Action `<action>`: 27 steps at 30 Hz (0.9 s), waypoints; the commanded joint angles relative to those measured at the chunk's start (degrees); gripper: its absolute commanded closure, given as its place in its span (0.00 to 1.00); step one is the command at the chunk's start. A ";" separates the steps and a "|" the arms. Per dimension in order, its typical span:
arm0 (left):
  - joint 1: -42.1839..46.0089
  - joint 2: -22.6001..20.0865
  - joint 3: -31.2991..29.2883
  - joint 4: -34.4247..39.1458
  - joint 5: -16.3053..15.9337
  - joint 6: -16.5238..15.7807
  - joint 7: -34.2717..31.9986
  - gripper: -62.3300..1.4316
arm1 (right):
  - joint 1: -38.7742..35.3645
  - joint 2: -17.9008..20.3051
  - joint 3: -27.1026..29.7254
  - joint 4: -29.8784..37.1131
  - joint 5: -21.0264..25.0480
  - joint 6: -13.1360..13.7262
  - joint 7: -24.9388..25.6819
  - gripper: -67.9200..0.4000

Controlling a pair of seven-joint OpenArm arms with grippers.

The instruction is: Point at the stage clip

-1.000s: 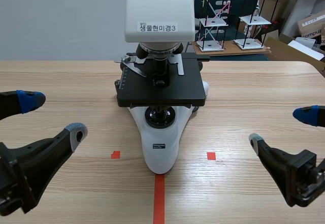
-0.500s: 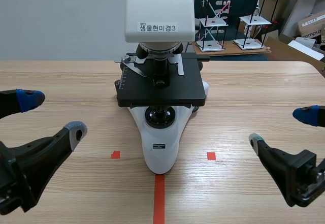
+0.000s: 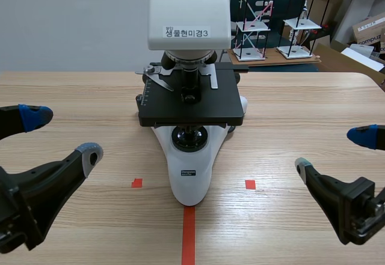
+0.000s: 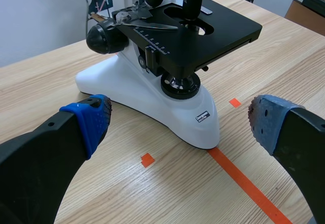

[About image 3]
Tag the flat white box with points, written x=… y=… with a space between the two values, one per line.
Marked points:
x=346 y=57

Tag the white wash basin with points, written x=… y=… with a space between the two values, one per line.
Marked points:
x=356 y=3

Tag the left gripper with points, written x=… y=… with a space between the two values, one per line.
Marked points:
x=15 y=217

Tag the flat wooden board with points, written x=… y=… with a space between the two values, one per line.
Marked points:
x=270 y=61

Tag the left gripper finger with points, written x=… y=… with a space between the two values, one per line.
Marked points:
x=28 y=117

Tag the white tiered tower model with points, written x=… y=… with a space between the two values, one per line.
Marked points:
x=300 y=23
x=252 y=26

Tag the white and black microscope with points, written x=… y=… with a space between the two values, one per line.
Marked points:
x=186 y=12

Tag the large brown cardboard box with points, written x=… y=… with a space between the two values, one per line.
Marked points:
x=334 y=9

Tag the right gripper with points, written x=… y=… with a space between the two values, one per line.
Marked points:
x=359 y=214

